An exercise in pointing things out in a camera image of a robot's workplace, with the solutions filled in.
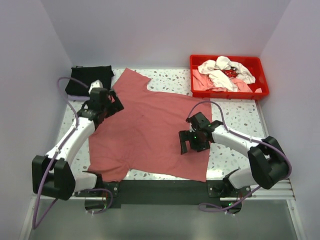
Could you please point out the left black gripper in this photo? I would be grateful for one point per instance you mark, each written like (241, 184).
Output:
(115, 106)

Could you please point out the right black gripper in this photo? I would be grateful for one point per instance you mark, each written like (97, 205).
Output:
(186, 135)

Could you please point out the dusty pink t shirt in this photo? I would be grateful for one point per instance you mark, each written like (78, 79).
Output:
(144, 135)

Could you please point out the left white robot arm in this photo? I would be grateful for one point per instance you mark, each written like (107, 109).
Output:
(51, 173)

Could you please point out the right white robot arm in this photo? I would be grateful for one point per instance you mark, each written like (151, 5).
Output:
(267, 162)

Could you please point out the folded black t shirt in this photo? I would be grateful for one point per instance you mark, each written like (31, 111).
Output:
(88, 75)

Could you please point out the folded lavender t shirt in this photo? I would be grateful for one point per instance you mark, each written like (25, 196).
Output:
(78, 98)

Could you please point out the light pink t shirt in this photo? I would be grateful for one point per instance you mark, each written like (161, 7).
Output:
(202, 82)

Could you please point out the white t shirt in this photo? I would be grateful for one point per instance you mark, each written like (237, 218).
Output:
(228, 67)

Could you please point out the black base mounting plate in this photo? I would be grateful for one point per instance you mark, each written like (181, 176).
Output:
(162, 192)

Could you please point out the red plastic bin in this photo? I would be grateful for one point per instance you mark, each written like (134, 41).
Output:
(260, 88)

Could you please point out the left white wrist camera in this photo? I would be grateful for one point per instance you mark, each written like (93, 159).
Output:
(96, 85)

